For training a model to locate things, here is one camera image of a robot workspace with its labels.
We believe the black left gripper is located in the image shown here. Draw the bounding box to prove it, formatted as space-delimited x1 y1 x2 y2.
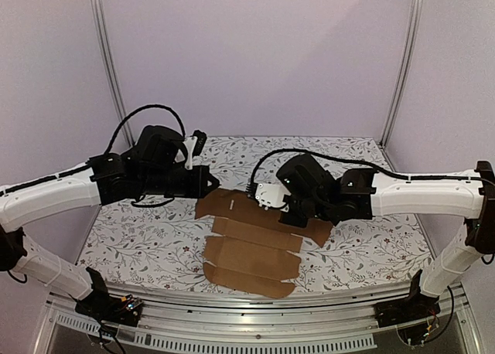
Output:
140 164 220 199

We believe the brown cardboard box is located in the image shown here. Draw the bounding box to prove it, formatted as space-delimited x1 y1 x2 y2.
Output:
195 189 333 299

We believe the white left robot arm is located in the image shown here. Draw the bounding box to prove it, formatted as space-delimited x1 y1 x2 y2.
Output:
1 126 220 318

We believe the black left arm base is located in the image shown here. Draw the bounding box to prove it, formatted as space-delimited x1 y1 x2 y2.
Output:
75 267 143 327

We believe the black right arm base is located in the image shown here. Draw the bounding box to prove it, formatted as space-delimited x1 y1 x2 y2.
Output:
374 270 440 346

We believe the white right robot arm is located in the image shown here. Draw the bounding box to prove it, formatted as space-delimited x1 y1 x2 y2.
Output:
266 154 494 320

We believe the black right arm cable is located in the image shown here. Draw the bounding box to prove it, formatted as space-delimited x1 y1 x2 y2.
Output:
247 148 480 195

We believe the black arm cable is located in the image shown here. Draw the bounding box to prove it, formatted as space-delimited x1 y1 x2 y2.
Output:
106 104 187 165
247 148 480 195

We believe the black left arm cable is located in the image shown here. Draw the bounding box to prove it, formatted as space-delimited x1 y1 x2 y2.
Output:
106 104 187 165

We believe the aluminium front rail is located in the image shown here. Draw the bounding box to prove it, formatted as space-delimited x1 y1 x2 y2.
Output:
31 282 484 353

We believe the left aluminium frame post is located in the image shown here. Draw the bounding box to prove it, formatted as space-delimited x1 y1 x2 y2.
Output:
87 0 128 145

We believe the aluminium frame post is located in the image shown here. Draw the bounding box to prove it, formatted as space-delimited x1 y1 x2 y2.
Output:
87 0 128 145
379 0 424 150

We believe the right aluminium frame post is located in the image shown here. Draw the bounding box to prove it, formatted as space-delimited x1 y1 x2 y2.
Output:
379 0 424 150

